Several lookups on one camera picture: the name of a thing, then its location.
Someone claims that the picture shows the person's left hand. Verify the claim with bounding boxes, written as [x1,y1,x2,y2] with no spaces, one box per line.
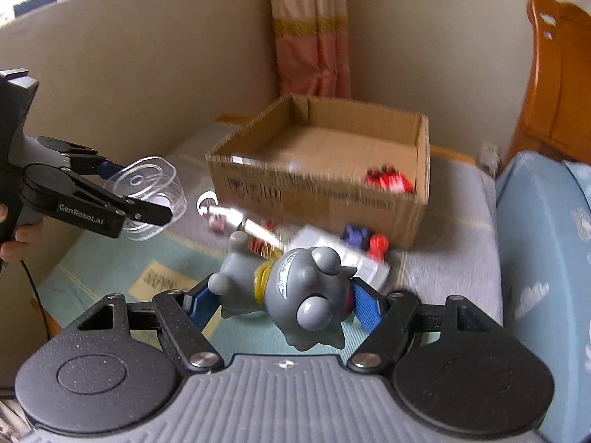
[0,203,44,264]

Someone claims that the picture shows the red snack packet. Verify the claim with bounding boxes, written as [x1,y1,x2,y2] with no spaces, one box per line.
[365,164,416,193]

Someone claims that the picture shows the small red toy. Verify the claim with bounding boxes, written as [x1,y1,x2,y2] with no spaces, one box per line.
[367,233,391,261]

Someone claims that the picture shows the grey toy figure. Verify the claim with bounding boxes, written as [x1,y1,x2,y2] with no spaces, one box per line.
[208,231,358,351]

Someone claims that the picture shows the cardboard box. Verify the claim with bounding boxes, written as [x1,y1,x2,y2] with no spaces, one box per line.
[204,93,431,249]

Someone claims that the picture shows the purple toy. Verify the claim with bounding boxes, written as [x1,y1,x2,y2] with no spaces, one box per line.
[344,224,370,252]

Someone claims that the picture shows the blue checked bed mat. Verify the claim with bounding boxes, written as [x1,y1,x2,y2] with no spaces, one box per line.
[30,124,504,365]

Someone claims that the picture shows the pink keychain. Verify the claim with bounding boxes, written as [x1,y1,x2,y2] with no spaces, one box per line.
[196,191,232,234]

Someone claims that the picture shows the orange wooden headboard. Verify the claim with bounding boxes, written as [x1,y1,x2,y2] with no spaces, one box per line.
[508,0,591,167]

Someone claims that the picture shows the clear plastic container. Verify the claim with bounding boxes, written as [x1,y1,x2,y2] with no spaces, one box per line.
[104,154,189,242]

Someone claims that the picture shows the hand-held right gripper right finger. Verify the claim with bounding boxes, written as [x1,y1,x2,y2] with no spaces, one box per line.
[346,278,497,372]

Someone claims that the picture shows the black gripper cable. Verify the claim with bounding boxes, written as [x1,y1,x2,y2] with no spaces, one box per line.
[18,261,51,347]

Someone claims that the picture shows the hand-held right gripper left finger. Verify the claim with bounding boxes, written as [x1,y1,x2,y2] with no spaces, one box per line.
[76,279,222,374]

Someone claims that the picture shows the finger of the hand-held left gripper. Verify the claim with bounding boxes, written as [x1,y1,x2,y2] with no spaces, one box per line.
[39,136,126,182]
[51,178,175,241]

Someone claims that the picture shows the white plastic box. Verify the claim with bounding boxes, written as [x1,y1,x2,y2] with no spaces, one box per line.
[286,224,391,293]

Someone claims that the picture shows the pink and beige curtain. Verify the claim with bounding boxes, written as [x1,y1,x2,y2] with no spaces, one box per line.
[268,0,352,99]

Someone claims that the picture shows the blue floral quilt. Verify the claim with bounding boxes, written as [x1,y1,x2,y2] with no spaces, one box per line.
[495,150,591,443]

